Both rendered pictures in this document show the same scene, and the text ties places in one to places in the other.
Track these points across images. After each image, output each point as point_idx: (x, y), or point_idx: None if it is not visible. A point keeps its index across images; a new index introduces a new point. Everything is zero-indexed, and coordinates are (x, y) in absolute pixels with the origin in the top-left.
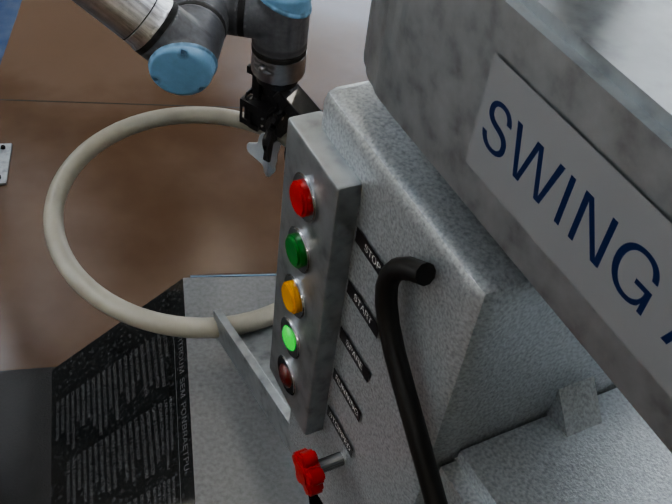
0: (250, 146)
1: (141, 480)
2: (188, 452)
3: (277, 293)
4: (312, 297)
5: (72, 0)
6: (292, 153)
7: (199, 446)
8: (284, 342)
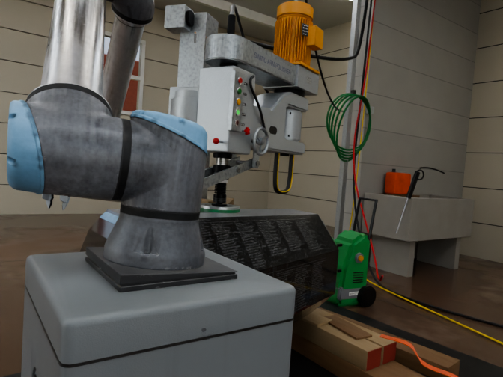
0: (61, 196)
1: (212, 236)
2: (204, 219)
3: (233, 107)
4: (241, 97)
5: (121, 103)
6: (236, 75)
7: (202, 217)
8: (238, 113)
